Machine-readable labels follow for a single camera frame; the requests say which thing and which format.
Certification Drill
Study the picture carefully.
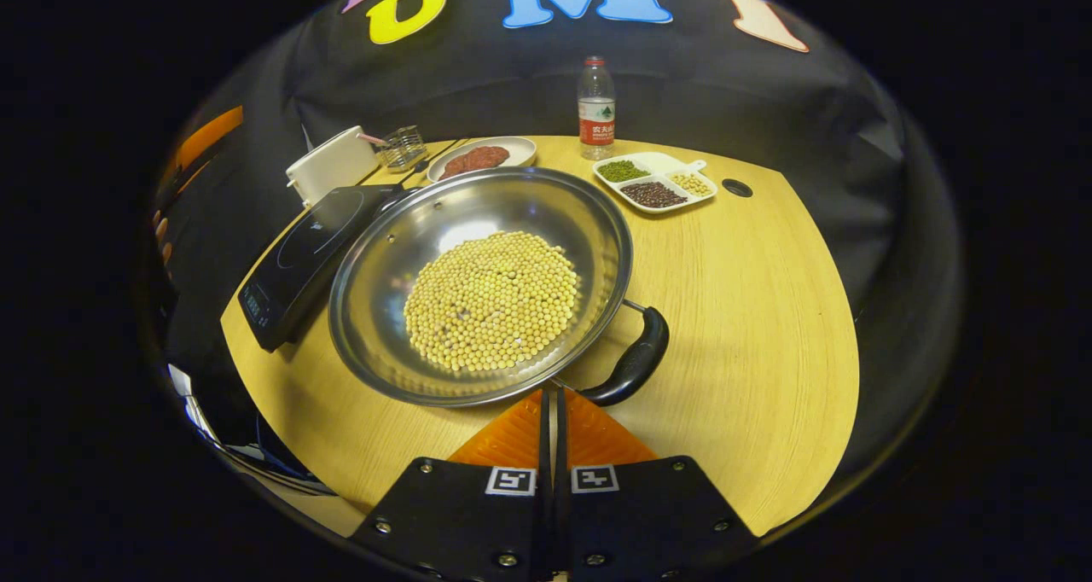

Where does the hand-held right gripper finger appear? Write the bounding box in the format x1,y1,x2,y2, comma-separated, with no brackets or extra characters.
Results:
555,387,761,582
350,388,555,582

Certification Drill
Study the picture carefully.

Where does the black induction cooktop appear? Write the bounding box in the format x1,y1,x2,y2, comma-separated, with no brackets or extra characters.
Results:
237,183,407,353

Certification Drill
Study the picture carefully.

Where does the steel pot with black handle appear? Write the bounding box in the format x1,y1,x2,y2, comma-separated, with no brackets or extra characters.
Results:
328,166,671,409

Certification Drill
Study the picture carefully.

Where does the white toaster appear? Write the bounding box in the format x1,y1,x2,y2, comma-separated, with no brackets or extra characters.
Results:
285,125,381,208

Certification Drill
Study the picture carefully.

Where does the pile of soybeans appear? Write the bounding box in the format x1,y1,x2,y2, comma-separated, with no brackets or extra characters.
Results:
403,230,584,374

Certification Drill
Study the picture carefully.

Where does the black backdrop cloth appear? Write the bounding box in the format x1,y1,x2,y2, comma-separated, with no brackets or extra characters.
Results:
154,0,961,480

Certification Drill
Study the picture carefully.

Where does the heap of dark red beans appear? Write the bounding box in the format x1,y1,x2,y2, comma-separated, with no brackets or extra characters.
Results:
620,181,688,209

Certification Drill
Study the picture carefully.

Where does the white round plate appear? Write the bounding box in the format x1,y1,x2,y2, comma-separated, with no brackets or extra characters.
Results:
427,136,538,184

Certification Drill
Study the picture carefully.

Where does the white divided dish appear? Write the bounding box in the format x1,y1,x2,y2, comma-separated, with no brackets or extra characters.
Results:
592,152,718,216

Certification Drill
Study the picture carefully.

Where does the clear plastic water bottle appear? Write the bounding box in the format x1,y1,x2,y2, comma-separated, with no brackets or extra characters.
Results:
578,55,617,161

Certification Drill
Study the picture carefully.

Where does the small wire basket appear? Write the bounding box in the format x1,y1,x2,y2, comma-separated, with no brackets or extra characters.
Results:
380,125,428,172

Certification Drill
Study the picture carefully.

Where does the black power cable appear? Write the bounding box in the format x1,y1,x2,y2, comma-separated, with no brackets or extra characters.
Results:
401,138,470,192

